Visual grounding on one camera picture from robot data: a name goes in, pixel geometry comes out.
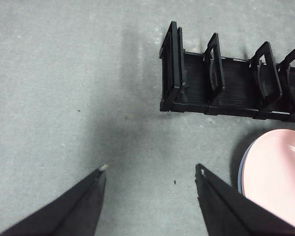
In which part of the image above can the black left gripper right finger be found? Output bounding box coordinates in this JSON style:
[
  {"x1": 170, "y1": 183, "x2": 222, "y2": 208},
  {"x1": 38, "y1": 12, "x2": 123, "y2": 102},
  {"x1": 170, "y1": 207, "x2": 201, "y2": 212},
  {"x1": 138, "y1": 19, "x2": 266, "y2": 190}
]
[{"x1": 194, "y1": 163, "x2": 295, "y2": 236}]

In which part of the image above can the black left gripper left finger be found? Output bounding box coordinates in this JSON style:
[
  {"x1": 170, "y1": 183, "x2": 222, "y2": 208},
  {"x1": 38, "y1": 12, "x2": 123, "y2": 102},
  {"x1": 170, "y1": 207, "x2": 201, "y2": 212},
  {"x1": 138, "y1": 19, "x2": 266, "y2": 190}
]
[{"x1": 0, "y1": 164, "x2": 109, "y2": 236}]

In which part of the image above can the blue round plate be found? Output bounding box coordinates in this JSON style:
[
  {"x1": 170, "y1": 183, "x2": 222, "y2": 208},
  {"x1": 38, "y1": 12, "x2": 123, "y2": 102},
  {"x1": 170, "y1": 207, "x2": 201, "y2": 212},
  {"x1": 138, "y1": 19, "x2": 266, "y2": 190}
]
[{"x1": 236, "y1": 142, "x2": 252, "y2": 196}]

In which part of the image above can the pink round plate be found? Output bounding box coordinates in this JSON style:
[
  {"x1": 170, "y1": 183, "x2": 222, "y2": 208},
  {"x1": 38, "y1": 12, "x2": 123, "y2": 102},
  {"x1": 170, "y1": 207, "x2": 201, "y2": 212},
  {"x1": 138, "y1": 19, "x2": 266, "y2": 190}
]
[{"x1": 241, "y1": 128, "x2": 295, "y2": 231}]

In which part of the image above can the black plastic dish rack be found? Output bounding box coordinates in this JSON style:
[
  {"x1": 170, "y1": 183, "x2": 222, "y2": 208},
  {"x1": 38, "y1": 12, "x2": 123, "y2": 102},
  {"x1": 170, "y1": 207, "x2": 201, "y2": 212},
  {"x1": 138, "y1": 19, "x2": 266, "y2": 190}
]
[{"x1": 159, "y1": 20, "x2": 295, "y2": 124}]

